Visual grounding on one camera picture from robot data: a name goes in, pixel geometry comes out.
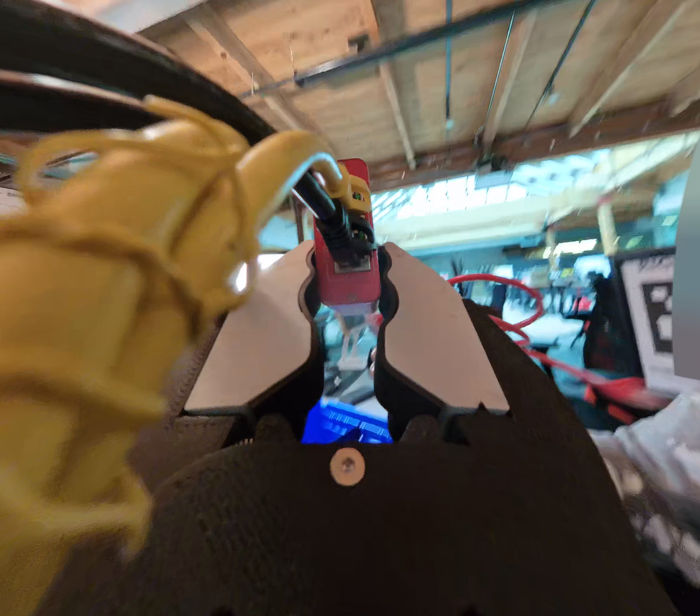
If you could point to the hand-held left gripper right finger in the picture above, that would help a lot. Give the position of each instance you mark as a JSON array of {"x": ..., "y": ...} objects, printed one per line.
[{"x": 437, "y": 348}]

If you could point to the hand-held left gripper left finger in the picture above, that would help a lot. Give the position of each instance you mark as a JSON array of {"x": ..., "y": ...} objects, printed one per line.
[{"x": 262, "y": 348}]

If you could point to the red metal ethernet switch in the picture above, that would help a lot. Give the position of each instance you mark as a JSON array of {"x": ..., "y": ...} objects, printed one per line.
[{"x": 350, "y": 288}]

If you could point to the blue plastic storage bin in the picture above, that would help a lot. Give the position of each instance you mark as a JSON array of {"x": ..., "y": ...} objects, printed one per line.
[{"x": 339, "y": 424}]

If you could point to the black red office chair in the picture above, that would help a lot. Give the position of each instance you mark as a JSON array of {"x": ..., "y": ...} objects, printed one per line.
[{"x": 607, "y": 331}]

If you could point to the framed checkered marker sign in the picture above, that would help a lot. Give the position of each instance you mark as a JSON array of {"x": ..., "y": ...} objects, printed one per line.
[{"x": 634, "y": 277}]

